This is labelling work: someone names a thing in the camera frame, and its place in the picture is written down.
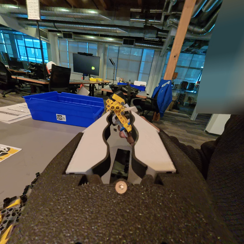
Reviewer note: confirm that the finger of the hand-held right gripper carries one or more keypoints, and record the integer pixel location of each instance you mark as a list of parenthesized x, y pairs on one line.
[(115, 120)]

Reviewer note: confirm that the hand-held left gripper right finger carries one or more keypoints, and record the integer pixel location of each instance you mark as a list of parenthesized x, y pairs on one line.
[(152, 150)]

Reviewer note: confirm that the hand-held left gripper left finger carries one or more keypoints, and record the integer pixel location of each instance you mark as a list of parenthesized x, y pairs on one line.
[(89, 148)]

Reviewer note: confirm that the yellow toy brick assembly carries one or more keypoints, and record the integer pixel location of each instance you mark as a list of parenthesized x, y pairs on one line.
[(119, 112)]

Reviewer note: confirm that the pile of small toy parts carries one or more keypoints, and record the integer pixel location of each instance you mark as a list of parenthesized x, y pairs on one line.
[(9, 213)]

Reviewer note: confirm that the person's right hand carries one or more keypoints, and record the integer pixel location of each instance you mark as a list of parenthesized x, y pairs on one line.
[(128, 138)]

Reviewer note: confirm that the black bag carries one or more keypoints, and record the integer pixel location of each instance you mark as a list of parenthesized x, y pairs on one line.
[(123, 88)]

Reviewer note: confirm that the wooden desk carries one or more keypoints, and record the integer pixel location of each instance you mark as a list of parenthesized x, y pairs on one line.
[(106, 90), (24, 78)]

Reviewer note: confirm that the black office chair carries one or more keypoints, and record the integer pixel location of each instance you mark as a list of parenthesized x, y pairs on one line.
[(144, 104), (60, 78), (5, 76)]

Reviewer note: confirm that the blue storage tray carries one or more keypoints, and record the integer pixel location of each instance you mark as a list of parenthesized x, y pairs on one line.
[(141, 88)]

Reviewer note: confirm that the white box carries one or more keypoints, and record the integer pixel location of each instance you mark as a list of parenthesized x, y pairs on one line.
[(139, 83)]

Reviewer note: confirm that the black toy battery box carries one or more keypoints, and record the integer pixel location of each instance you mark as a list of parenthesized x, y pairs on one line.
[(120, 165)]

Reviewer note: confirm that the yellow box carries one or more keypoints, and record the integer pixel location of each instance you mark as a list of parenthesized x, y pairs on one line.
[(94, 79)]

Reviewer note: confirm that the blue jacket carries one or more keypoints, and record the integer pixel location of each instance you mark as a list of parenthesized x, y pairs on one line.
[(164, 97)]

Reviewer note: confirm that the black light stand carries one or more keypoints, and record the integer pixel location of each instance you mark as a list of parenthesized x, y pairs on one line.
[(111, 61)]

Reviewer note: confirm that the blue plastic bin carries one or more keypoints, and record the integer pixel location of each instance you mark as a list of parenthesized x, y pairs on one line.
[(57, 110)]

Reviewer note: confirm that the black monitor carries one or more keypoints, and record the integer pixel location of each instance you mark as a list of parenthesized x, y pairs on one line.
[(83, 64)]

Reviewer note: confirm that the yellow black sticker sheet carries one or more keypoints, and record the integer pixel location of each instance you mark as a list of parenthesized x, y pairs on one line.
[(7, 152)]

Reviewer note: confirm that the printed paper sheet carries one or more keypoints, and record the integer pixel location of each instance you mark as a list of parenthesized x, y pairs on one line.
[(13, 112)]

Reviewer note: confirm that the hanging paper sign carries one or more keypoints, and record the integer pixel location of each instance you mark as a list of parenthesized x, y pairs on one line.
[(33, 9)]

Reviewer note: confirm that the wooden post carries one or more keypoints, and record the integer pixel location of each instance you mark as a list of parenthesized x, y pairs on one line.
[(179, 38)]

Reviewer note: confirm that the silver ventilation duct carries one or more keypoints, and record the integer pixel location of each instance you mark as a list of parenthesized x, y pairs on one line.
[(66, 17)]

